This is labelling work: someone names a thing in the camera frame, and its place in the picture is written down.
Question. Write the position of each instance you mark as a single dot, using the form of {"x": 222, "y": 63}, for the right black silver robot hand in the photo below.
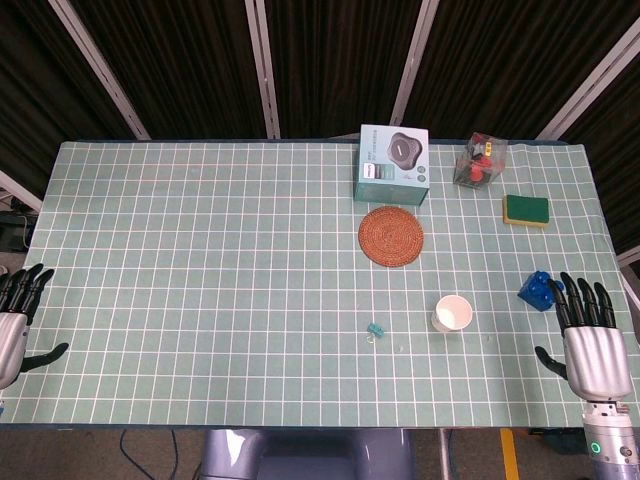
{"x": 595, "y": 360}

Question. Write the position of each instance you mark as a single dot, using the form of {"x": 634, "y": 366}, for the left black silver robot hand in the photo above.
{"x": 11, "y": 340}

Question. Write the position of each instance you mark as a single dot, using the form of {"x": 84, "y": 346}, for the white paper cup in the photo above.
{"x": 452, "y": 312}

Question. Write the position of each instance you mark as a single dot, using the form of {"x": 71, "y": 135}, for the green grid cutting mat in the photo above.
{"x": 225, "y": 300}

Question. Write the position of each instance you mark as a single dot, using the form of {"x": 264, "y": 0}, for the dark green floor box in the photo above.
{"x": 555, "y": 439}

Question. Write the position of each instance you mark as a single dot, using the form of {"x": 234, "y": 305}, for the blue toy building block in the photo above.
{"x": 536, "y": 291}

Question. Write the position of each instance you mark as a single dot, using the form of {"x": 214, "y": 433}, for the black device on floor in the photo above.
{"x": 14, "y": 230}

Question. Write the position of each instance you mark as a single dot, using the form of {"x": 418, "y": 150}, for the yellow floor tape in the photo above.
{"x": 509, "y": 455}

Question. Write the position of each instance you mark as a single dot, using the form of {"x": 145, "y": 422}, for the green yellow sponge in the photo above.
{"x": 526, "y": 207}

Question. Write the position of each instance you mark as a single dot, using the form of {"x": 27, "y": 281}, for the metal table leg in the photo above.
{"x": 444, "y": 455}

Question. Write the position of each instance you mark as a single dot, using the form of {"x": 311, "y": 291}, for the small teal clip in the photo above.
{"x": 375, "y": 330}

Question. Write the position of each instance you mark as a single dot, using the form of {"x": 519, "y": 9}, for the clear box with red toys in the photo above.
{"x": 477, "y": 165}

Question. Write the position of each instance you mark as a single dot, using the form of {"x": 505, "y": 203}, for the round woven brown coaster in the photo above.
{"x": 390, "y": 237}

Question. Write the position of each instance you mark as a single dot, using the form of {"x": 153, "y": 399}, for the teal speaker product box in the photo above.
{"x": 392, "y": 165}

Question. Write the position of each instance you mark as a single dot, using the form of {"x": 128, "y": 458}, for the blue-grey robot torso base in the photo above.
{"x": 305, "y": 457}

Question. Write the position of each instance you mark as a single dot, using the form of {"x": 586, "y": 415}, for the grey partition frame post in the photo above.
{"x": 20, "y": 190}
{"x": 630, "y": 256}
{"x": 264, "y": 70}
{"x": 590, "y": 80}
{"x": 414, "y": 62}
{"x": 100, "y": 70}

